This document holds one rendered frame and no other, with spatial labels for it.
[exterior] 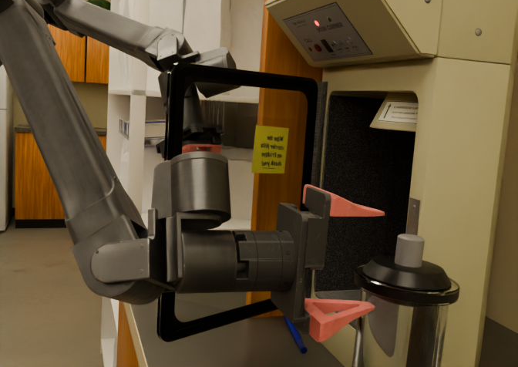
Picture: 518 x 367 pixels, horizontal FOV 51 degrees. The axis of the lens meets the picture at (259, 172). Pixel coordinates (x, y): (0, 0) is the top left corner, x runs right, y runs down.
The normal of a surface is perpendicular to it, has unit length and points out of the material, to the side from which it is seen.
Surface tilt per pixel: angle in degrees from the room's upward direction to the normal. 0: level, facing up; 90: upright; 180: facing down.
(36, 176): 90
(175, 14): 82
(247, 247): 52
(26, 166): 90
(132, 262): 65
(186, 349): 0
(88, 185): 56
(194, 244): 39
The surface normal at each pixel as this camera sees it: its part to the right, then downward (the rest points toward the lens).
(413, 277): -0.07, -0.53
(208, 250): 0.29, -0.51
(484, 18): 0.32, 0.14
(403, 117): -0.58, -0.35
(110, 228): -0.21, -0.33
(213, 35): -0.33, 0.20
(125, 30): -0.37, -0.48
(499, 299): -0.95, -0.02
